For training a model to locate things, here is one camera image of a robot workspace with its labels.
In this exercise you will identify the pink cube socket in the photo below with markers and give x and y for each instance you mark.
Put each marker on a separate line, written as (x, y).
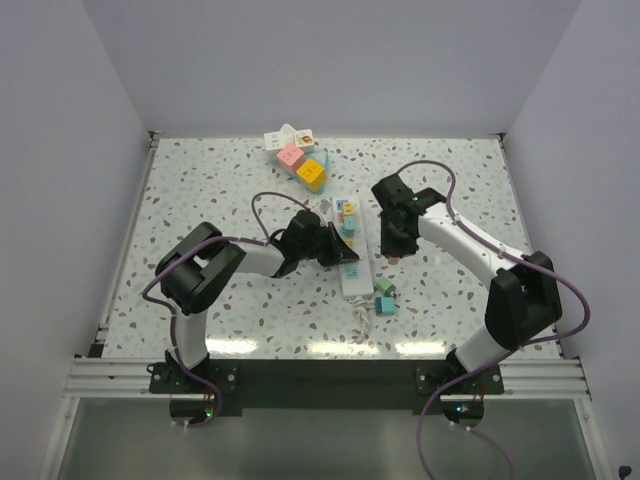
(291, 158)

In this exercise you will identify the green charger plug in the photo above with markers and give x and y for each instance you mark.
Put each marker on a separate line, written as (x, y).
(385, 287)

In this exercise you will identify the light cyan charger plug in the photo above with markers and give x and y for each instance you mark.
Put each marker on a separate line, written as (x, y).
(349, 226)

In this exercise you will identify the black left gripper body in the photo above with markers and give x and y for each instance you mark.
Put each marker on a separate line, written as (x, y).
(317, 245)

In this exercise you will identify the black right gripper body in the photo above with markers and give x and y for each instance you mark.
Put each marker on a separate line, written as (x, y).
(394, 242)

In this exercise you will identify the light blue triangular item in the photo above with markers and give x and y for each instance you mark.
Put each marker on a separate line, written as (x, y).
(321, 156)

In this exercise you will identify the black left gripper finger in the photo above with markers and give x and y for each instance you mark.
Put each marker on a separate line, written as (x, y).
(335, 240)
(340, 256)

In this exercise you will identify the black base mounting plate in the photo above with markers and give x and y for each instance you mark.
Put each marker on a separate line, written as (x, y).
(325, 390)

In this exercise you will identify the yellow cube socket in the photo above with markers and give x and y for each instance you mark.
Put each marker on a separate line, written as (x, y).
(312, 175)

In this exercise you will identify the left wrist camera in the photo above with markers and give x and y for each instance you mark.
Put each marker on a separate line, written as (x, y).
(324, 206)

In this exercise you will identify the teal blue charger plug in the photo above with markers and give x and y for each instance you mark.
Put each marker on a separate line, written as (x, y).
(384, 306)

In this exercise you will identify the white socket adapter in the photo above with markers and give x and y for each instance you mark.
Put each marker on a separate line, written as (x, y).
(277, 140)

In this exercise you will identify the aluminium frame rail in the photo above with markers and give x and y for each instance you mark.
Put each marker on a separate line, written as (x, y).
(518, 379)

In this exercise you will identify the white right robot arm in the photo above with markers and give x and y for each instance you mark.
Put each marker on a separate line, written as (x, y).
(523, 300)

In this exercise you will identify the white cartoon sticker adapter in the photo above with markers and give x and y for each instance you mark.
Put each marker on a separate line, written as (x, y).
(304, 140)

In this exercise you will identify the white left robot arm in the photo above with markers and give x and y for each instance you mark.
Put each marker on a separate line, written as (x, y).
(191, 277)

